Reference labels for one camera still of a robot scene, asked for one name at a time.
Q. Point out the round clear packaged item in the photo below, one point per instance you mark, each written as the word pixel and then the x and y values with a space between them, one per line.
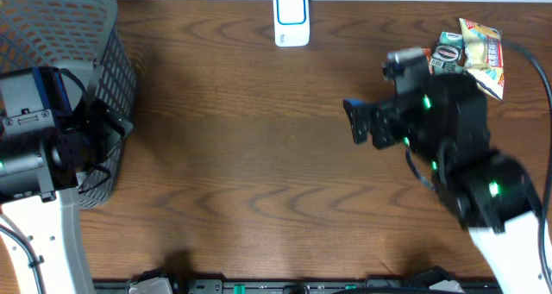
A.
pixel 445 59

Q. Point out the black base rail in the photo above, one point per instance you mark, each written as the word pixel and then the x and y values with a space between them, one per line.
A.
pixel 162 281

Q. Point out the orange tissue pack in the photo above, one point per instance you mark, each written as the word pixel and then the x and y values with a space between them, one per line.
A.
pixel 428 55

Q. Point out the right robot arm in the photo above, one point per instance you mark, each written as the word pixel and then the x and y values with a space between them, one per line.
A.
pixel 492 197

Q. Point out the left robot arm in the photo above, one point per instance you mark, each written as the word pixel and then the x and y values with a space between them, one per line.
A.
pixel 48 148

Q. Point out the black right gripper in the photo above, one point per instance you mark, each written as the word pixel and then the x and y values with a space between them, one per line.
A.
pixel 382 110

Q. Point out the dark grey plastic basket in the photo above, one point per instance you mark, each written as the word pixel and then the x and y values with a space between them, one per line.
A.
pixel 80 36

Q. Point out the teal tissue pack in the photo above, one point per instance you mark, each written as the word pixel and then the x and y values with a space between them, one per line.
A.
pixel 451 39

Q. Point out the yellow snack bag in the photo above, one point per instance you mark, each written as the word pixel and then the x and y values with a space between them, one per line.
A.
pixel 484 62

